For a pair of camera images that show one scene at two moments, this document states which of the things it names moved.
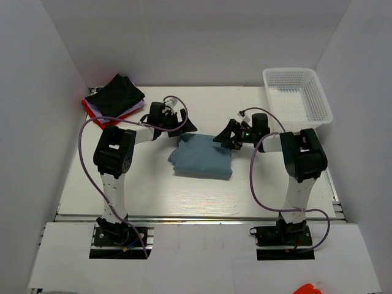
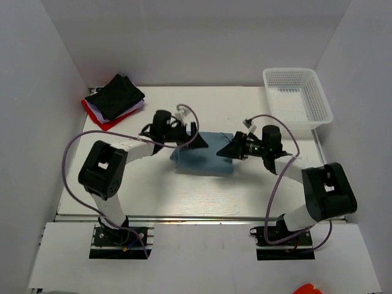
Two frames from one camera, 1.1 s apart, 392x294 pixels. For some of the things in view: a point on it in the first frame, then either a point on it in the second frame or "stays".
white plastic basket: [297, 98] stays
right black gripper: [234, 142] → [237, 147]
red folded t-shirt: [103, 126] stays
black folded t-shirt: [116, 97] stays
